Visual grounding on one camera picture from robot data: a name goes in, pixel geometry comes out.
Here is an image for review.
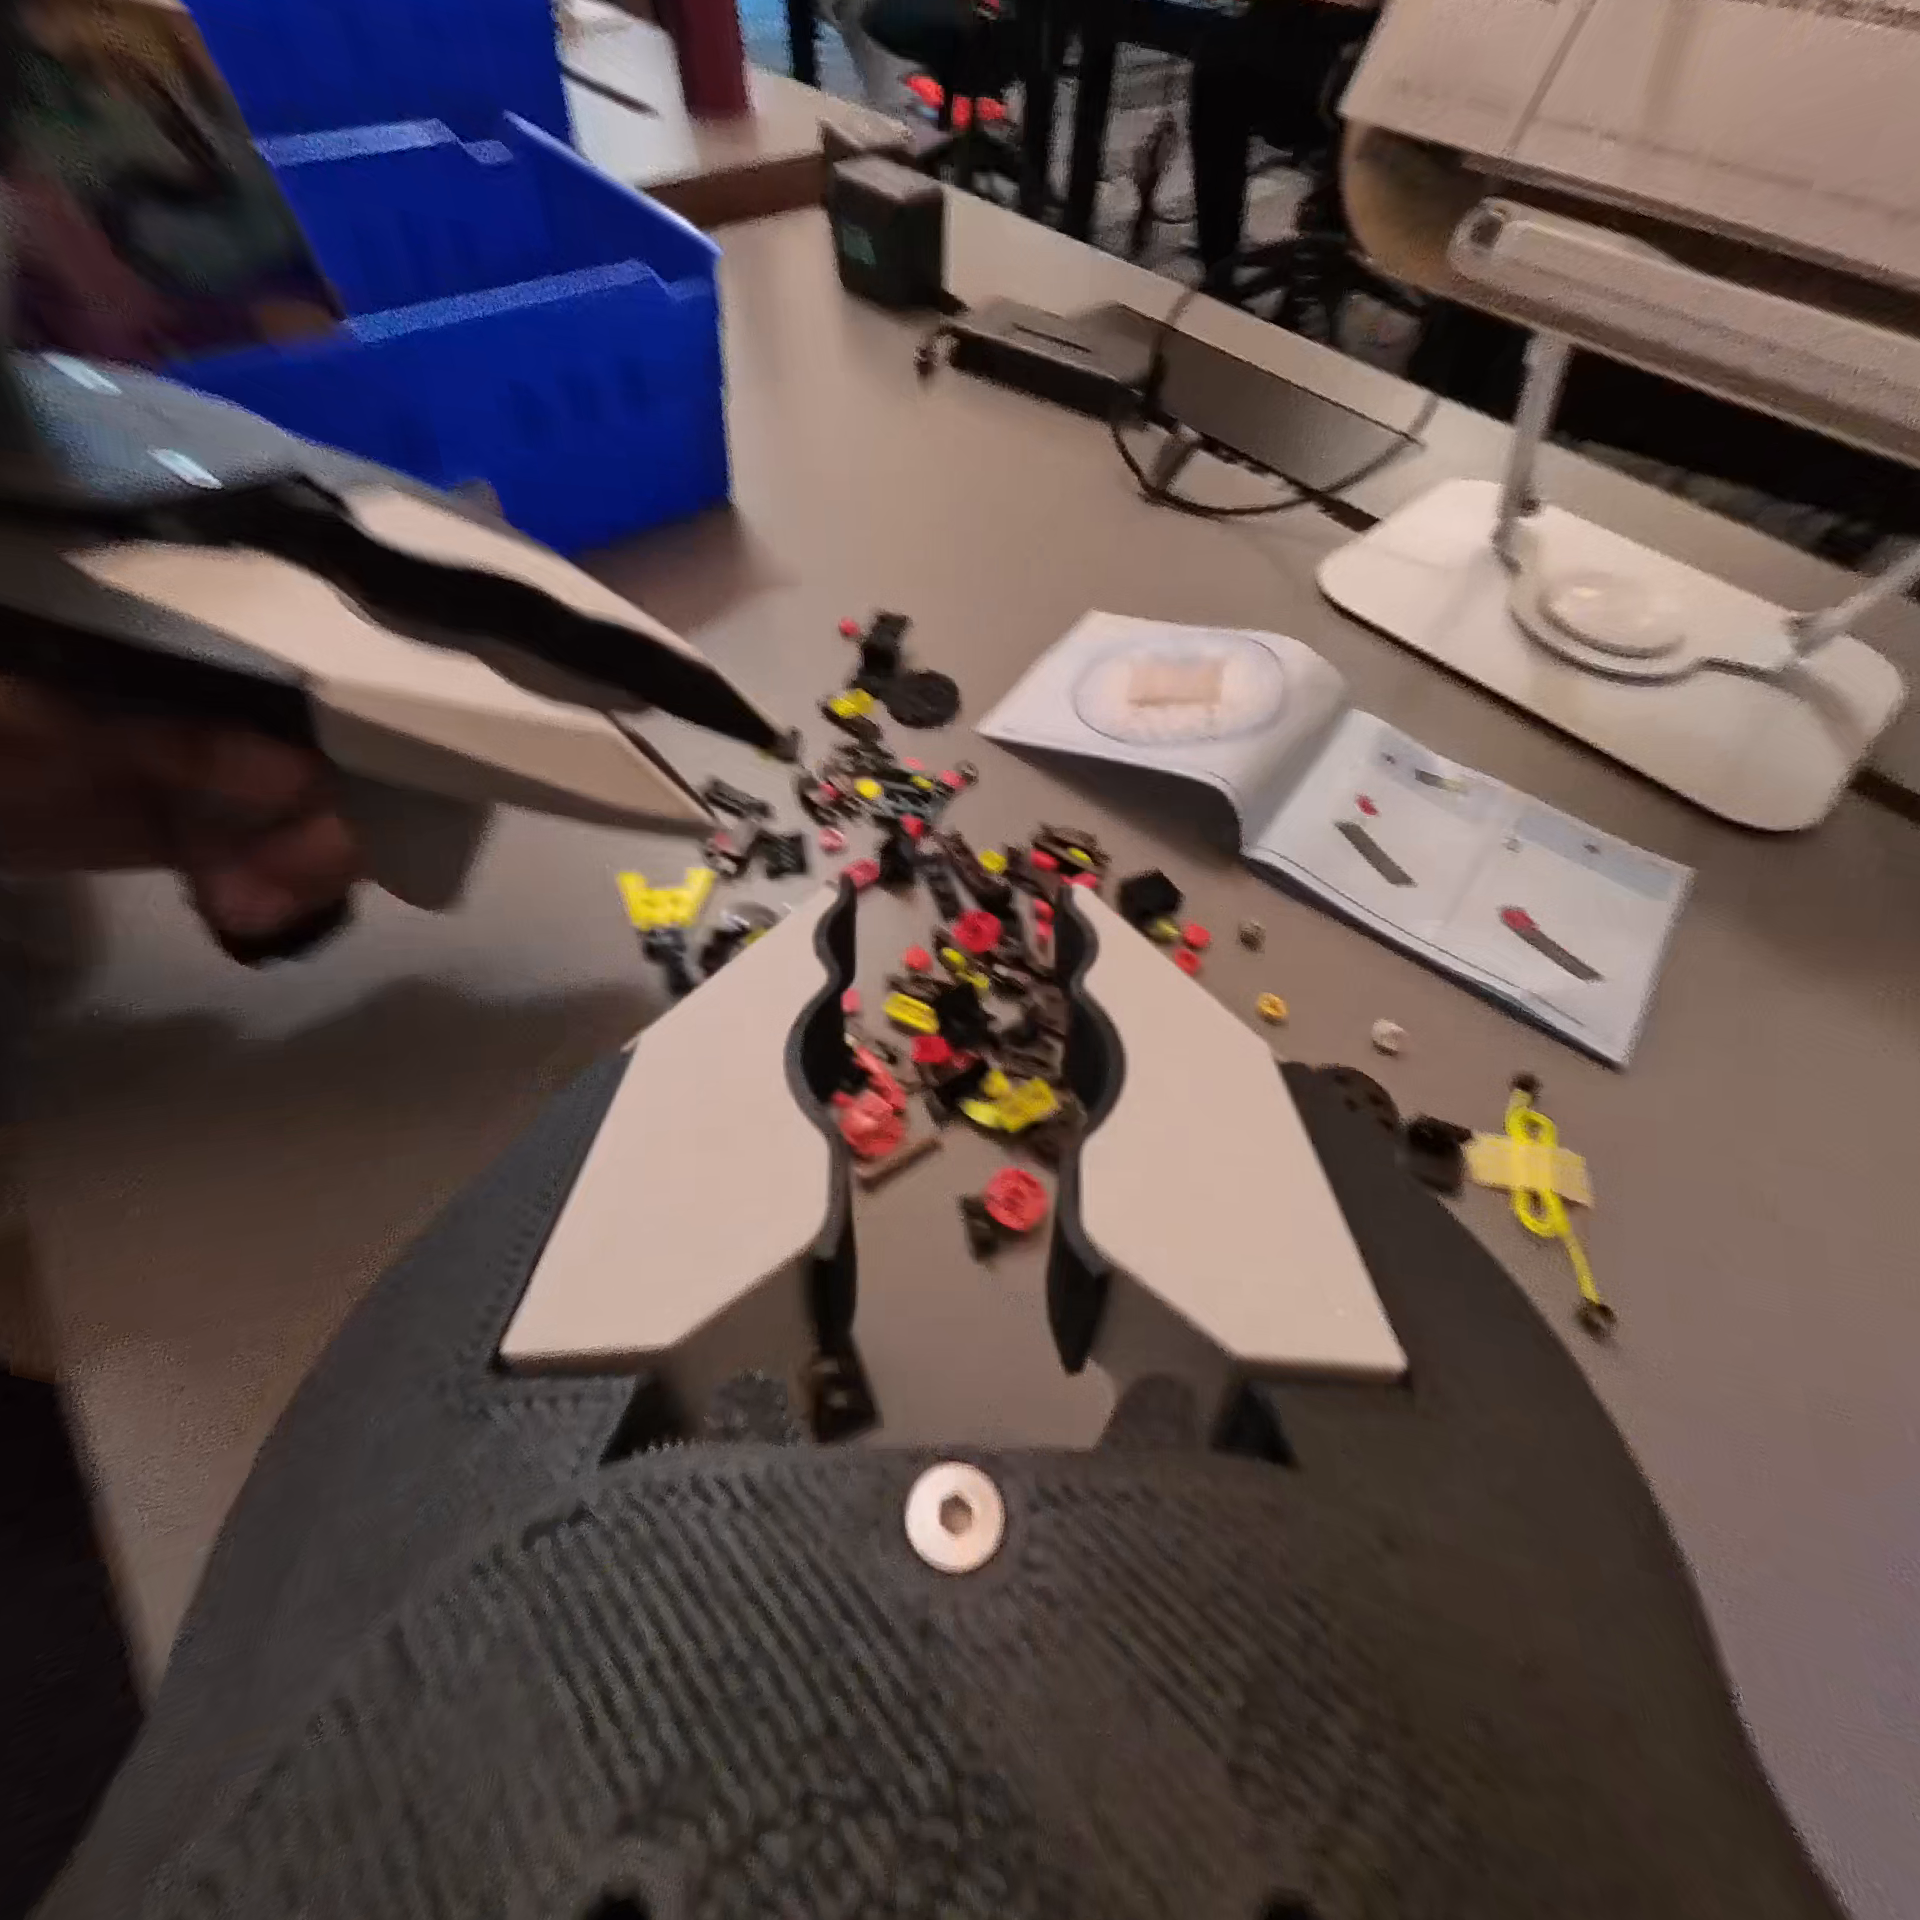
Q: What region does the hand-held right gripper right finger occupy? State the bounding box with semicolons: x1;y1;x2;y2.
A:
1048;883;1414;1379

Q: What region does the brown wooden desk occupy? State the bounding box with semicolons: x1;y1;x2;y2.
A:
558;11;905;231

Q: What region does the blue tagged storage bin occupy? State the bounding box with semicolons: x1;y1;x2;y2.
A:
166;117;732;559

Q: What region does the open lego instruction booklet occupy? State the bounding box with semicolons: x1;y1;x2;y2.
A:
979;608;1696;1069

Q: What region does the blue plastic storage bin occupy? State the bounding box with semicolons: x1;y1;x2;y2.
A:
187;0;576;144

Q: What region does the black box with green rings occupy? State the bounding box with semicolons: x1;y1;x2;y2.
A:
831;152;947;312

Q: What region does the person's left hand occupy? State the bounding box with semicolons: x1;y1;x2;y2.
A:
0;667;366;964

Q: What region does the black table cable hatch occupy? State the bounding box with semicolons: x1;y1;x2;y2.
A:
1152;321;1432;493

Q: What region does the maroon water bottle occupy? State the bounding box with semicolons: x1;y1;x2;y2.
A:
682;0;752;118

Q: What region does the yellow lego box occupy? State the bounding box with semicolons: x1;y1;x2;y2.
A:
0;0;345;368

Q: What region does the white book stand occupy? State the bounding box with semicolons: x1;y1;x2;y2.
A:
1316;0;1920;833

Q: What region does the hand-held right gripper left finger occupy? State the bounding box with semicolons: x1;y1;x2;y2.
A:
499;877;865;1374

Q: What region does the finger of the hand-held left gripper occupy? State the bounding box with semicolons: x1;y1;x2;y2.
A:
345;480;801;760
66;544;718;836

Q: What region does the black power adapter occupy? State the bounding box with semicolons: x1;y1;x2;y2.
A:
942;299;1161;424

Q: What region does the pile of lego pieces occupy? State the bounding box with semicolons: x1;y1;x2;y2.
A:
615;608;1623;1440

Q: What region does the printed instruction sheet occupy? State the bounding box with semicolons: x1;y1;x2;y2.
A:
1342;0;1920;294

